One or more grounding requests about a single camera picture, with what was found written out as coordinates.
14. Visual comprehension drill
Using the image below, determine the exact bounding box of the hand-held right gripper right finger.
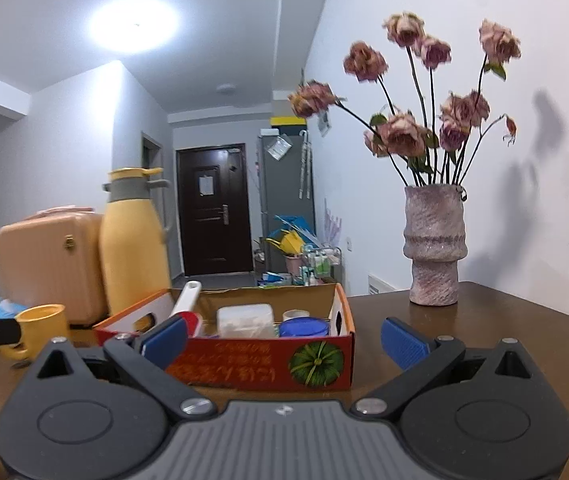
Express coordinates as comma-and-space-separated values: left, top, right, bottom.
355, 317, 541, 417

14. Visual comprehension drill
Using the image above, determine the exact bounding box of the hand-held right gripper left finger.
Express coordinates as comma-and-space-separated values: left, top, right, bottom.
28, 316, 215, 419

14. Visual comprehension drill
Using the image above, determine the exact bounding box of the red lint brush white handle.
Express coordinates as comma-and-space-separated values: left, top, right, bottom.
168, 281, 204, 338

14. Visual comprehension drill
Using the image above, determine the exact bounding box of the red cardboard box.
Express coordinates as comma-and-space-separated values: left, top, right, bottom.
93, 282, 355, 393

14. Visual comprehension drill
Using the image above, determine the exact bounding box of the blue scalloped cap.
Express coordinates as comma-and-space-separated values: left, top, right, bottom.
278, 317, 330, 338

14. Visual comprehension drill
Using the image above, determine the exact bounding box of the yellow mug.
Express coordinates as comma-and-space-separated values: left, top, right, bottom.
0, 304, 70, 361

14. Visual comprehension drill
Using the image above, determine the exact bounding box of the clear plastic container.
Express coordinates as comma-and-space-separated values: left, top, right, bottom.
216, 303, 276, 339

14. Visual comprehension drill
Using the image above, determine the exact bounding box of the peach ribbed suitcase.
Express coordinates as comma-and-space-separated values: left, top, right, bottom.
0, 206, 108, 326

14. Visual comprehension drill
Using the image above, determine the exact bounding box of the yellow thermos jug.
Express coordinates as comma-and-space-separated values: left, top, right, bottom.
98, 167, 172, 318

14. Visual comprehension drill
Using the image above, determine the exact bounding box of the pink textured vase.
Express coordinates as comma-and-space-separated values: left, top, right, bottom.
403, 185, 467, 307

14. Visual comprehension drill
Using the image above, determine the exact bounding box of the dark brown entrance door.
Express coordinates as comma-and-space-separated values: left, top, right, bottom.
176, 143, 254, 277

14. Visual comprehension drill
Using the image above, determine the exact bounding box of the grey interior door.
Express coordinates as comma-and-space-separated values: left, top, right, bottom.
141, 131, 165, 281

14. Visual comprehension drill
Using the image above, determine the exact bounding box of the yellow watering can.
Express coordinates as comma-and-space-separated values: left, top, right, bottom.
264, 230, 305, 256

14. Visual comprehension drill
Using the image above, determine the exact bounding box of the grey refrigerator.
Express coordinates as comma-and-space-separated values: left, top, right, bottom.
257, 132, 315, 276

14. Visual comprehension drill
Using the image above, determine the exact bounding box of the white folded umbrella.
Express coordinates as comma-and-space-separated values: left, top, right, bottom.
299, 130, 313, 201

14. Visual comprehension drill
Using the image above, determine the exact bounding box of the bunch of dried roses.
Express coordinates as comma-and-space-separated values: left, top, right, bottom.
289, 11, 522, 188

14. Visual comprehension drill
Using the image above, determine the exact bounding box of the clear plastic bag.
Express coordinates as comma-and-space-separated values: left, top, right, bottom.
267, 136, 293, 161

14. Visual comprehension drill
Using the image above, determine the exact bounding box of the yellow and black box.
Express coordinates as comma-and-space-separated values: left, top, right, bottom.
270, 115, 308, 136

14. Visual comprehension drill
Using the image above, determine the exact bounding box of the round ceiling light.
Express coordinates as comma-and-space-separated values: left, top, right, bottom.
89, 0, 181, 56

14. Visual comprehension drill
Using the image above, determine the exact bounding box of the wire trolley rack with bottles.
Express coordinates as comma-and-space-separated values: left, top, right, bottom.
301, 245, 343, 286

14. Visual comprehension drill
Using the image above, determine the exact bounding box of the purple wall poster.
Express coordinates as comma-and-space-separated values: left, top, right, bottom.
323, 197, 343, 246

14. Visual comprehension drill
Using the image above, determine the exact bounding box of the blue folded plastic frame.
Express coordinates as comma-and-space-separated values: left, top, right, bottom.
272, 215, 315, 246

